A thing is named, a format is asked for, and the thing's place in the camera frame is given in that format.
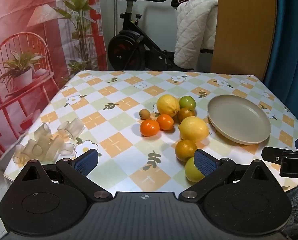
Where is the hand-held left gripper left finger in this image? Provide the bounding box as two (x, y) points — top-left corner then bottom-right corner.
(14, 149), (113, 202)

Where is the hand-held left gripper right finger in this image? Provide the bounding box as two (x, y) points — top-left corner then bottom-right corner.
(179, 149), (281, 202)

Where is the green round fruit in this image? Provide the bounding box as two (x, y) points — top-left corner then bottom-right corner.
(185, 157), (206, 182)
(179, 96), (196, 110)

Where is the dull greenish orange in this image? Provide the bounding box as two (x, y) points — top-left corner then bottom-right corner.
(178, 107), (196, 123)
(175, 140), (198, 162)

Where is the yellow lemon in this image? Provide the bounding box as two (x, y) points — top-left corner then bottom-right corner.
(178, 116), (210, 143)
(157, 94), (180, 117)

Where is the beige round plate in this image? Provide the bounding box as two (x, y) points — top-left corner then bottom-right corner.
(207, 94), (272, 145)

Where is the bright orange mandarin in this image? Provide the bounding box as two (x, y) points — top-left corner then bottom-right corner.
(139, 120), (161, 137)
(157, 114), (175, 131)

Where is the pile of translucent plastic rings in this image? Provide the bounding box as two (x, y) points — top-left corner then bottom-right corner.
(12, 117), (86, 166)

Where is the checkered floral tablecloth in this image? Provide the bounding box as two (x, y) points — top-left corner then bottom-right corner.
(3, 69), (298, 193)

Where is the teal curtain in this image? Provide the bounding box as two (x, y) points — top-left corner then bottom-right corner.
(263, 0), (298, 140)

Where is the black exercise bike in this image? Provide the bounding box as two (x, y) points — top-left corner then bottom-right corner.
(107, 0), (214, 71)

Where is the tan wooden board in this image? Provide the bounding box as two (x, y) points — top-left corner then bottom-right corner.
(210, 0), (278, 83)

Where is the white quilted blanket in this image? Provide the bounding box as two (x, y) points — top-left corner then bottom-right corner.
(173, 0), (219, 70)

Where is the red printed backdrop cloth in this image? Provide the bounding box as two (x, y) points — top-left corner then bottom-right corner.
(0, 0), (108, 166)

